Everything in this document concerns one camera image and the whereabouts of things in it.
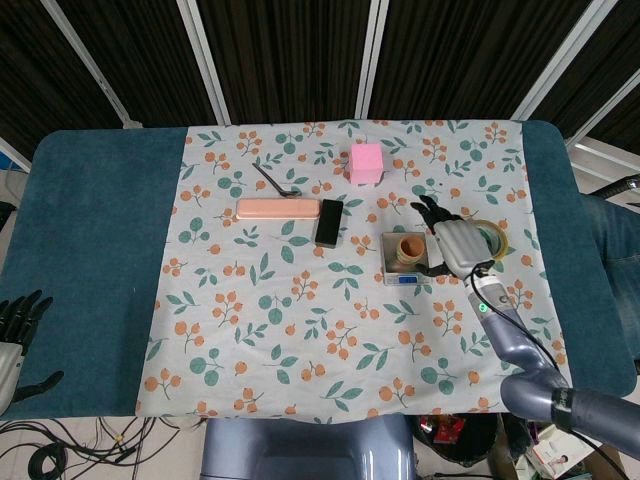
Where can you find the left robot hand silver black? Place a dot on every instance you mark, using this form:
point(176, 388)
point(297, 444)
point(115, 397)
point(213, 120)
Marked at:
point(20, 320)

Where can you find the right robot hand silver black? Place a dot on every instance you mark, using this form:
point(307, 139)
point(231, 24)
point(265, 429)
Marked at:
point(460, 245)

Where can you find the small orange cup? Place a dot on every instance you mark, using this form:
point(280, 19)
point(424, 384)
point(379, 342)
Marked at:
point(411, 248)

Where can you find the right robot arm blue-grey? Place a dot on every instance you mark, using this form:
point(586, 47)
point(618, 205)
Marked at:
point(520, 350)

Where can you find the small digital scale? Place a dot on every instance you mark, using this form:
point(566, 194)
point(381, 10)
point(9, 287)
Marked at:
point(392, 255)

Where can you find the yellow tape roll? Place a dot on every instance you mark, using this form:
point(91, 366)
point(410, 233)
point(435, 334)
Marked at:
point(500, 240)

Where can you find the teal table cover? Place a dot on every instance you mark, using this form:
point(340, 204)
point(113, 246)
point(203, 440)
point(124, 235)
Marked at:
point(95, 240)

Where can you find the pink cube block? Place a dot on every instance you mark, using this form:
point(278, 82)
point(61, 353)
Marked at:
point(366, 164)

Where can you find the black rectangular box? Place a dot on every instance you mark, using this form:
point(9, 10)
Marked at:
point(329, 222)

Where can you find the blue denim cloth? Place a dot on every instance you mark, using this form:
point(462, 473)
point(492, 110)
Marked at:
point(612, 240)

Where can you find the salmon pink long case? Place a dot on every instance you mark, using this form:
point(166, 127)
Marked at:
point(277, 209)

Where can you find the floral fruit-print tablecloth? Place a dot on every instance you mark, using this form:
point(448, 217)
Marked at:
point(280, 310)

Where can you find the black trash bin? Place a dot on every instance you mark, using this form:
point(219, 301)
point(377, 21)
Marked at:
point(457, 440)

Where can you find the dark metal spoon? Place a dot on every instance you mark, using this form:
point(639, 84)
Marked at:
point(272, 181)

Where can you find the white printed carton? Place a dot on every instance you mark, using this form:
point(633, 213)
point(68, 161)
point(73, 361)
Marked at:
point(552, 450)

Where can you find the black folding screen white frames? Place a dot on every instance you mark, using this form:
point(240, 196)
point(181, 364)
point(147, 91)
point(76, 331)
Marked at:
point(300, 55)

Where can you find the blue-grey robot torso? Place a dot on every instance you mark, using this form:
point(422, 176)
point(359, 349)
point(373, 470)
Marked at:
point(305, 447)

